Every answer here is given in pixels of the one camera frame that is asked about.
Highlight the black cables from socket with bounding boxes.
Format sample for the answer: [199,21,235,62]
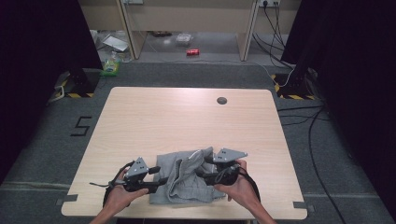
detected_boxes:
[251,2,295,70]

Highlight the black tape floor mark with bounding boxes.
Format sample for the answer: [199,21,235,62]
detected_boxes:
[69,116,93,137]

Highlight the white floor cable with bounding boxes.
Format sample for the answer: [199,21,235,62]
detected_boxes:
[248,60,296,89]

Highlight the grey shorts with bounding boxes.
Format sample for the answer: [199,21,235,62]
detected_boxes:
[148,147,227,205]

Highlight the black left gripper strap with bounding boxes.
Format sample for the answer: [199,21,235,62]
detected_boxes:
[89,160,136,208]

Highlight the black floor cables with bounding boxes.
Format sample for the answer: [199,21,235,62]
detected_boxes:
[276,105,348,224]

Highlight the black stand with striped base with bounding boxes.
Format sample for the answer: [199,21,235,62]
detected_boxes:
[49,66,101,100]
[270,60,317,101]

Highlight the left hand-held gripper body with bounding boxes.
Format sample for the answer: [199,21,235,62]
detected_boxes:
[121,157,159,194]

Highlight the person's left hand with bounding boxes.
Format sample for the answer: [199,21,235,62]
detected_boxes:
[105,168,150,217]

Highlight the grey tape strip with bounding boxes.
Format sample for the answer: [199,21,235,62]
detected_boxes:
[55,193,79,207]
[292,201,316,215]

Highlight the person's right hand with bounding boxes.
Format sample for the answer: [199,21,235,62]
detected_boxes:
[214,159,262,213]

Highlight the black curtain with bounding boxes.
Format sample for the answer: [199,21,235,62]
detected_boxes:
[280,0,396,216]
[0,0,105,185]

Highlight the white wall socket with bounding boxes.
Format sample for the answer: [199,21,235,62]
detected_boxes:
[258,0,281,8]

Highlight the white flat sheet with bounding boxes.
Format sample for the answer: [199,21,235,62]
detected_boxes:
[101,34,130,53]

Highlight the clear plastic bag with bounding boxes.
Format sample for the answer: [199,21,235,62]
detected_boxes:
[174,33,194,48]

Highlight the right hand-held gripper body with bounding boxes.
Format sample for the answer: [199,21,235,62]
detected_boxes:
[205,147,249,187]

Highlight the black gripper strap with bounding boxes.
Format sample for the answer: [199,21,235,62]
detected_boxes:
[236,169,262,203]
[89,160,136,208]

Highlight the green plastic packet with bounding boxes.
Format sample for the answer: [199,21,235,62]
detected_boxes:
[99,50,121,78]

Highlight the black right gripper strap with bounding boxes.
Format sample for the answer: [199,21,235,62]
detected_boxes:
[236,169,262,203]

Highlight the dark small item under desk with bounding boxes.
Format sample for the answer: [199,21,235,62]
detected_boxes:
[150,30,174,38]

